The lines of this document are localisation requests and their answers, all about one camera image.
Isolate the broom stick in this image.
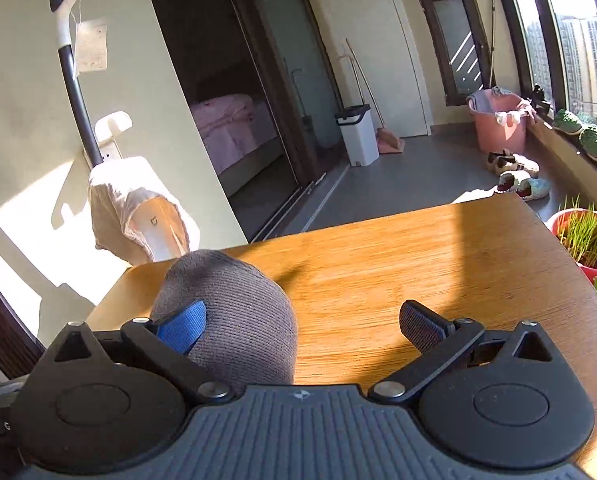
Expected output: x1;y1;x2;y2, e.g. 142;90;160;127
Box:
489;0;498;88

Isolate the white paper tag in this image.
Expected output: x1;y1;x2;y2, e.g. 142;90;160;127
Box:
75;20;108;74

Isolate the green knitted shoe near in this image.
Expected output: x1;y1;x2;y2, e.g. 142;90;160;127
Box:
579;124;597;162

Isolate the pink bed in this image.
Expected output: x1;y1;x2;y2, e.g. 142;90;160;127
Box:
190;93;284;197

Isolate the green knitted shoe far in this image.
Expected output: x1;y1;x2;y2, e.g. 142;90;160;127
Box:
552;108;585;136

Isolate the pink laundry bucket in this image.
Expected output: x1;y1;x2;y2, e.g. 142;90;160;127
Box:
467;87;537;153

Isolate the pink dustpan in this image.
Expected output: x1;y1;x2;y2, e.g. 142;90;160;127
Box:
376;127;405;155

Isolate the white slipper pair far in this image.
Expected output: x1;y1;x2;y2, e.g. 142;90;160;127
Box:
486;150;540;178

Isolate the green knitted shoe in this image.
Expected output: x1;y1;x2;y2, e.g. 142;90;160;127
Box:
579;124;597;162
552;108;585;136

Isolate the white red slipper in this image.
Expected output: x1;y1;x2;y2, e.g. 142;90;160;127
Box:
496;170;530;194

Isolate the dark grey sock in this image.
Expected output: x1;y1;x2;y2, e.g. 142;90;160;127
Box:
152;249;298;392

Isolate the white trash bin black lid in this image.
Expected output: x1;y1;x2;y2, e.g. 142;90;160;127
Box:
335;104;379;167

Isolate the light blue slipper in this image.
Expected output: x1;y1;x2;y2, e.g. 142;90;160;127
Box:
515;178;551;202

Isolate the white upright vacuum cleaner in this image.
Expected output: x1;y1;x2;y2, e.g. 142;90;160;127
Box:
48;0;202;267

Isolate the red basin with grass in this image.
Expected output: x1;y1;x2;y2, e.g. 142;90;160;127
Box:
545;196;597;284

